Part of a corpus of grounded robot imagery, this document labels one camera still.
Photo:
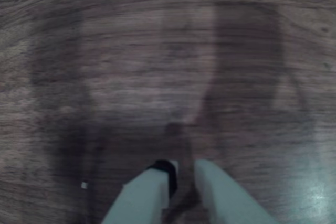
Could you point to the small pale crumb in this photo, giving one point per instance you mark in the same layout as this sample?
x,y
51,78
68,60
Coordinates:
x,y
84,185

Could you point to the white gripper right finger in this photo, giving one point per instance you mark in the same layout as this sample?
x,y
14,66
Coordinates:
x,y
225,200

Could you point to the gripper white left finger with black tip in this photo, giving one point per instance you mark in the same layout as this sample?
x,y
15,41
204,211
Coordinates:
x,y
141,197

